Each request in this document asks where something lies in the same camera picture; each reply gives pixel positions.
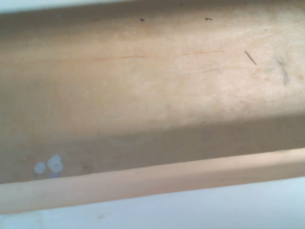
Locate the wooden drawer with white front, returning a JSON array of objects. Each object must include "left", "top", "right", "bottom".
[{"left": 0, "top": 0, "right": 305, "bottom": 229}]

